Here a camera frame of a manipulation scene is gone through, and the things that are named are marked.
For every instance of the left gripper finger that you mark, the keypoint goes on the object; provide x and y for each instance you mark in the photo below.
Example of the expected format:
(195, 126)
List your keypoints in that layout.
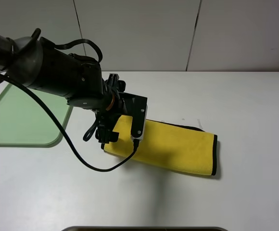
(107, 136)

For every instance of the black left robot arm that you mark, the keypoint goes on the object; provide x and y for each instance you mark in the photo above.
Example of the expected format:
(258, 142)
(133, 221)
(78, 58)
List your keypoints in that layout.
(37, 63)

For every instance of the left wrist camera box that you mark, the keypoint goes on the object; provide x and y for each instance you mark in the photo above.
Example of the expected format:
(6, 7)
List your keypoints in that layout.
(136, 107)

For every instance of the green plastic tray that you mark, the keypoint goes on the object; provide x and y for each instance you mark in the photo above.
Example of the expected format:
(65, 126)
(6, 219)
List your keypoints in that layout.
(23, 123)

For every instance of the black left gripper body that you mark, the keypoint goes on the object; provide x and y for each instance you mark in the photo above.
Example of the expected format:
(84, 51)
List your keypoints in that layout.
(108, 116)

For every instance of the yellow towel with black trim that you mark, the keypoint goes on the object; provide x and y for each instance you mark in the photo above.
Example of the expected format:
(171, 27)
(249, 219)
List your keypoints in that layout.
(179, 148)

